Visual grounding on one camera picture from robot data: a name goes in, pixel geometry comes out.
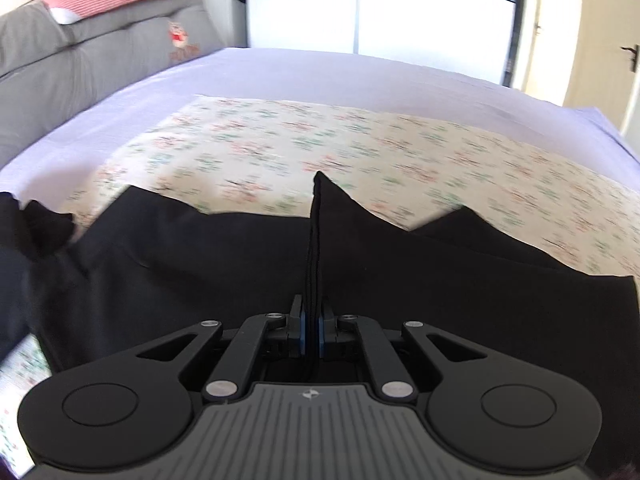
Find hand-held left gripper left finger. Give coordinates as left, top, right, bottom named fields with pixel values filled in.
left=135, top=294, right=307, bottom=403

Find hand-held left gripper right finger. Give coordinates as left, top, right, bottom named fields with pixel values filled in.
left=316, top=296, right=492, bottom=403

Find black pants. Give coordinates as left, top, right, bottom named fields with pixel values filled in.
left=0, top=171, right=640, bottom=480

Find floral bed sheet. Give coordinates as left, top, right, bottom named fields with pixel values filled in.
left=0, top=94, right=640, bottom=477

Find lilac bed sheet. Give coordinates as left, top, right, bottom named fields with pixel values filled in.
left=0, top=46, right=640, bottom=196

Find white wardrobe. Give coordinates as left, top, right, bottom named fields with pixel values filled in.
left=232, top=0, right=527, bottom=89

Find grey padded headboard cushion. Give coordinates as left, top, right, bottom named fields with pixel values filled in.
left=0, top=0, right=227, bottom=167

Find cream room door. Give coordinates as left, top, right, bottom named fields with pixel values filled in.
left=562, top=0, right=640, bottom=137

